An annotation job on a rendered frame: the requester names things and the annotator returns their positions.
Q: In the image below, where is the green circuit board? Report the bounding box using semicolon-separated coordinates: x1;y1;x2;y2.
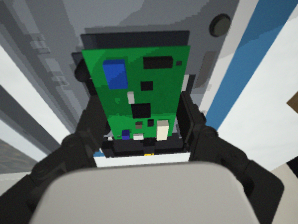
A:
81;45;190;140

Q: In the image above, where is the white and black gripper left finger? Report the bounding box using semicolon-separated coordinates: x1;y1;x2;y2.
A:
0;95;107;224

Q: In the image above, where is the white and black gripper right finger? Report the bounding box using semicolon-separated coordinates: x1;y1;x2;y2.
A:
176;91;285;224

